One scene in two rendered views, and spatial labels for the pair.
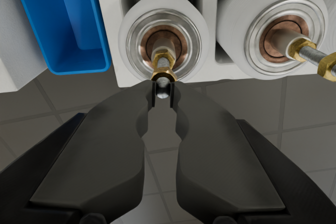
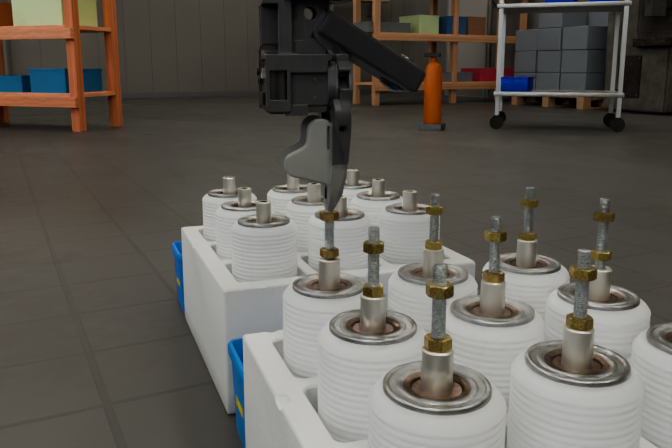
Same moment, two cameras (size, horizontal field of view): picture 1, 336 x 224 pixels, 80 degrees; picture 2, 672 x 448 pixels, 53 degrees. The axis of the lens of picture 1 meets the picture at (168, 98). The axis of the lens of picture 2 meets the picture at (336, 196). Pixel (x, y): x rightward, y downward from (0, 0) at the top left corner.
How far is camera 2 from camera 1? 68 cm
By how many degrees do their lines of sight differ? 88
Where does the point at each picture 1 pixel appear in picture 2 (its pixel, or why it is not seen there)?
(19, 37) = (273, 324)
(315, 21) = (401, 333)
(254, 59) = (343, 317)
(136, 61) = (311, 277)
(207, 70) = (290, 383)
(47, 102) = (130, 398)
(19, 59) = (253, 312)
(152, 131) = not seen: outside the picture
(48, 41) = not seen: hidden behind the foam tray
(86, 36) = not seen: hidden behind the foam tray
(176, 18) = (359, 285)
